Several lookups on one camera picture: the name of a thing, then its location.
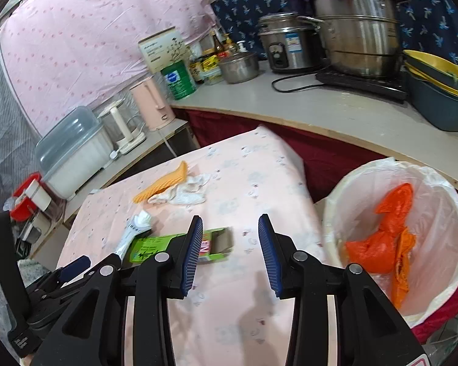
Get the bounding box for white toothpaste tube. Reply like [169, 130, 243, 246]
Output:
[115, 210, 152, 260]

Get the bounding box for green tea carton box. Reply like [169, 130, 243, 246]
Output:
[122, 226, 234, 269]

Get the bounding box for white paper towel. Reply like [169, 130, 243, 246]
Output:
[147, 174, 211, 206]

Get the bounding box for orange mesh sponge cloth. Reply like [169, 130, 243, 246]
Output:
[133, 160, 188, 204]

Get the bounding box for white trash bin with liner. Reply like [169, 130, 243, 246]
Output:
[322, 158, 458, 327]

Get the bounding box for orange plastic bag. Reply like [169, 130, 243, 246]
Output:
[344, 183, 416, 309]

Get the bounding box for red plastic basket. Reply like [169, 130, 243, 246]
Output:
[10, 172, 42, 222]

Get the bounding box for white dish box clear lid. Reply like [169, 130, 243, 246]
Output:
[35, 107, 114, 200]

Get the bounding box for dark red cabinet curtain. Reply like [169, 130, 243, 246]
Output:
[173, 106, 458, 344]

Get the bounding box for pink patterned tablecloth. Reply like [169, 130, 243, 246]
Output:
[58, 127, 325, 365]

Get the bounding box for pink electric kettle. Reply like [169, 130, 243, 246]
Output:
[130, 77, 175, 131]

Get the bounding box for black induction cooktop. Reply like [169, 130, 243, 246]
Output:
[315, 69, 407, 104]

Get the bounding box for stacked blue yellow basins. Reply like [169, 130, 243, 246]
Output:
[402, 50, 458, 132]

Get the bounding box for green tin can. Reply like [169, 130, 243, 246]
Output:
[161, 60, 196, 100]

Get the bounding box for pink dotted curtain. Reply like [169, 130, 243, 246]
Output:
[0, 0, 215, 135]

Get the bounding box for yellow label jar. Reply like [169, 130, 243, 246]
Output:
[199, 54, 222, 82]

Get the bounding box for small steel pot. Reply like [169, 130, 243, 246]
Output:
[218, 52, 260, 84]

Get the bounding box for white cardboard box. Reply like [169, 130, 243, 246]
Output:
[138, 27, 190, 74]

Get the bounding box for large steel steamer pot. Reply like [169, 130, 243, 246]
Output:
[300, 0, 410, 78]

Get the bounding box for steel rice cooker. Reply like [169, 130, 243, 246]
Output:
[258, 13, 323, 73]

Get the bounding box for dark sauce bottle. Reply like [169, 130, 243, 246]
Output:
[211, 30, 226, 58]

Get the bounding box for navy floral cloth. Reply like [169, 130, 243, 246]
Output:
[211, 0, 458, 65]

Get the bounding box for glass kettle white handle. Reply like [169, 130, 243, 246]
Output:
[97, 98, 146, 155]

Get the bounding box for black power cable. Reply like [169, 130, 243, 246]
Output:
[270, 71, 329, 94]

